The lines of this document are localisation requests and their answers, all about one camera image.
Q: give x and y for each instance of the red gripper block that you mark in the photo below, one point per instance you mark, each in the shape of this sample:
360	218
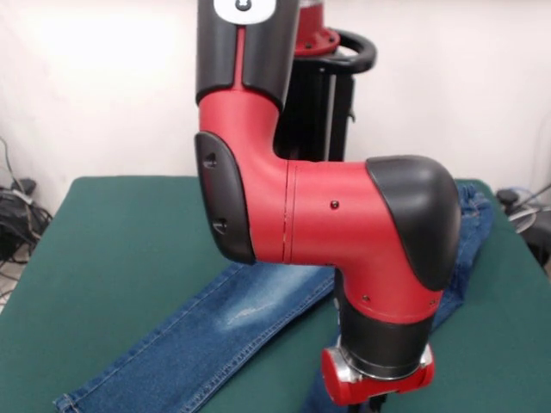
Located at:
340	387

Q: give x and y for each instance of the blue denim jeans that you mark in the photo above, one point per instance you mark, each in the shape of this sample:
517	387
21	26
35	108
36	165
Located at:
206	327

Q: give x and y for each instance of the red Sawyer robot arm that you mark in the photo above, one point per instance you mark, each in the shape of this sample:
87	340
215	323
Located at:
323	215

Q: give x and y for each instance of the dark green table cloth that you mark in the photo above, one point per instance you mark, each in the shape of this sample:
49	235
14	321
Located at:
107	236

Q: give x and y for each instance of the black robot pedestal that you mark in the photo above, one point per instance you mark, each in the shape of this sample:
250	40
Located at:
323	94

